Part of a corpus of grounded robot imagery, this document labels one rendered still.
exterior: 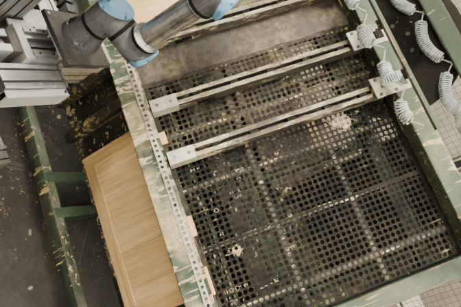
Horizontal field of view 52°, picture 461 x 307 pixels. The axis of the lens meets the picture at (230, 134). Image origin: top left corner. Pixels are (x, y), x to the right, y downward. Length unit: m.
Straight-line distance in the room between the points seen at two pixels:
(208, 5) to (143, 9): 1.02
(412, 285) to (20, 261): 1.82
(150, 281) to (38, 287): 0.55
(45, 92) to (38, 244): 1.15
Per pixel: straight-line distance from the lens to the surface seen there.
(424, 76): 2.82
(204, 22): 2.37
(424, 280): 2.24
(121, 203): 2.53
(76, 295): 2.51
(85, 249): 2.86
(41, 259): 2.67
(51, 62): 1.79
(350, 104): 2.27
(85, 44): 1.78
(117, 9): 1.70
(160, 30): 1.62
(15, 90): 1.65
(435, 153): 2.31
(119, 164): 2.54
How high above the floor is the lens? 2.07
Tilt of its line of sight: 25 degrees down
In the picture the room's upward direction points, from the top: 62 degrees clockwise
